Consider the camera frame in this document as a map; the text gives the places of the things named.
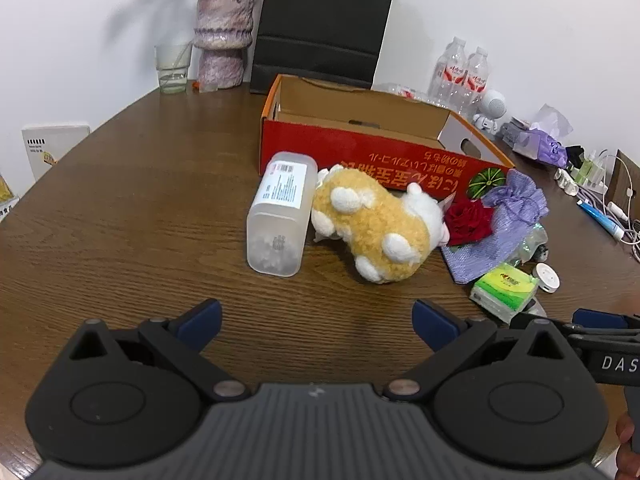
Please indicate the blue and white tube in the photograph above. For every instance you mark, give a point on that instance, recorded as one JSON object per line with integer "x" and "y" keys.
{"x": 600, "y": 217}

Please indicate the white robot figure speaker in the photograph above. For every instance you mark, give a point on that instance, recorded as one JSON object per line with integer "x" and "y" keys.
{"x": 495, "y": 105}

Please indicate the purple white ceramic vase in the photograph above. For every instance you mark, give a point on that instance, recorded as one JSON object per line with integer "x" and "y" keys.
{"x": 222, "y": 35}

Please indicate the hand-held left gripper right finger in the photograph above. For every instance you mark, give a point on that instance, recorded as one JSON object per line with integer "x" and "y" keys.
{"x": 432, "y": 325}

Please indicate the red cardboard box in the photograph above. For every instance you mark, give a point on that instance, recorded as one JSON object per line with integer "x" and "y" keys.
{"x": 380, "y": 157}

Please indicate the translucent white plastic bag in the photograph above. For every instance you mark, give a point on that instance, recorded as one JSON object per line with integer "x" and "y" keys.
{"x": 552, "y": 117}

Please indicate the crushed empty water bottle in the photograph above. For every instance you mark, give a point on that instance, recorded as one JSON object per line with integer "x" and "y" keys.
{"x": 405, "y": 92}

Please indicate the small green bottles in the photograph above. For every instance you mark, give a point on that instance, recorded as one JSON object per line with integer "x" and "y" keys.
{"x": 587, "y": 170}

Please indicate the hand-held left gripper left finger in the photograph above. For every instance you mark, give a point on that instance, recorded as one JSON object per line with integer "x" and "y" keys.
{"x": 202, "y": 321}

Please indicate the clear water bottle red label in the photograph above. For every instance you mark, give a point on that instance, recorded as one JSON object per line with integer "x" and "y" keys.
{"x": 447, "y": 75}
{"x": 475, "y": 80}

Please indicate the small white packet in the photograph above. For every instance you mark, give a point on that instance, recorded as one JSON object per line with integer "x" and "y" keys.
{"x": 207, "y": 86}

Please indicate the green tissue packet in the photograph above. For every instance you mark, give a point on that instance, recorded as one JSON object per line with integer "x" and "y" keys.
{"x": 505, "y": 282}

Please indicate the black candy wrapper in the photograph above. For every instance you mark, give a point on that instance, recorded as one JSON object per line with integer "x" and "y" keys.
{"x": 542, "y": 253}

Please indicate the yellow packet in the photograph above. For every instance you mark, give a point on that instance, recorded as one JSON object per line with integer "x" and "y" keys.
{"x": 6, "y": 195}

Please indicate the black paper bag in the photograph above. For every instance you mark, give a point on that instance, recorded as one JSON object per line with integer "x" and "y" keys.
{"x": 320, "y": 20}

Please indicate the small grey box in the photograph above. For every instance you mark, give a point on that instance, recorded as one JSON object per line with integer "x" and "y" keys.
{"x": 512, "y": 132}

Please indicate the red artificial rose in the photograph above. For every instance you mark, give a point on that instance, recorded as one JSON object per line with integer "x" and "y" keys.
{"x": 467, "y": 220}

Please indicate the person's right hand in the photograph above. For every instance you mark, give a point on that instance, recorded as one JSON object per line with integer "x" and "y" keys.
{"x": 624, "y": 430}

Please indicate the tan and white plush toy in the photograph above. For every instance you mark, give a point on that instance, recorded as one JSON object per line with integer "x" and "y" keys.
{"x": 380, "y": 225}

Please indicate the brown cardboard piece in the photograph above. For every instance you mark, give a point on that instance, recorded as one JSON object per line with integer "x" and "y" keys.
{"x": 630, "y": 180}

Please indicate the clear plastic swab container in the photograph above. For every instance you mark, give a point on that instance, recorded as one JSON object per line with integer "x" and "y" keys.
{"x": 280, "y": 220}

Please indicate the clear plastic bag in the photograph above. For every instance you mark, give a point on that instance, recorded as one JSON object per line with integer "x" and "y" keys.
{"x": 532, "y": 241}

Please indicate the white booklet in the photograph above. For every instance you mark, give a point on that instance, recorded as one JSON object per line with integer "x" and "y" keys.
{"x": 55, "y": 145}

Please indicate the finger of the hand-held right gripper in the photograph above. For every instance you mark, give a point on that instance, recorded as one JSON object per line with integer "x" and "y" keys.
{"x": 525, "y": 321}
{"x": 595, "y": 317}

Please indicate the purple tissue packet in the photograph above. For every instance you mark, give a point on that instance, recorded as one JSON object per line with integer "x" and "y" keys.
{"x": 542, "y": 145}

